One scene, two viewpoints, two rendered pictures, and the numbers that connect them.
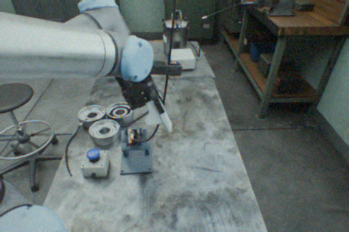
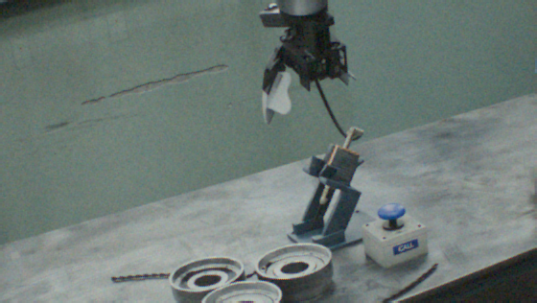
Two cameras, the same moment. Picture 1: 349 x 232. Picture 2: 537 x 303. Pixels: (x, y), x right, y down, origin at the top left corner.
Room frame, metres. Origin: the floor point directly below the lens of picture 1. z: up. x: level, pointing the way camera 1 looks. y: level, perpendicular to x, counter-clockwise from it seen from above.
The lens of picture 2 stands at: (0.97, 1.35, 1.39)
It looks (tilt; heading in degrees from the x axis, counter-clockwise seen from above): 19 degrees down; 256
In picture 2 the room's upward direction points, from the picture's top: 10 degrees counter-clockwise
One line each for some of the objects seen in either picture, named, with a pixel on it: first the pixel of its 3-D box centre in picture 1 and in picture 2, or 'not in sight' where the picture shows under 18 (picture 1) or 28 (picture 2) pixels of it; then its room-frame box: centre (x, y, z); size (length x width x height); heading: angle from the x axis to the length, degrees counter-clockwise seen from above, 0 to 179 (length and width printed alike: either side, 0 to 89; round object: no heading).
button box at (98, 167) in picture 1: (95, 164); (398, 237); (0.53, 0.24, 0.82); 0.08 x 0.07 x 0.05; 2
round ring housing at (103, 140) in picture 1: (104, 132); (295, 273); (0.69, 0.24, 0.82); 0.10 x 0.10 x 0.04
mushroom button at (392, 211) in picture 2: (93, 157); (392, 222); (0.53, 0.24, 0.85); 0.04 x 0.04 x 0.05
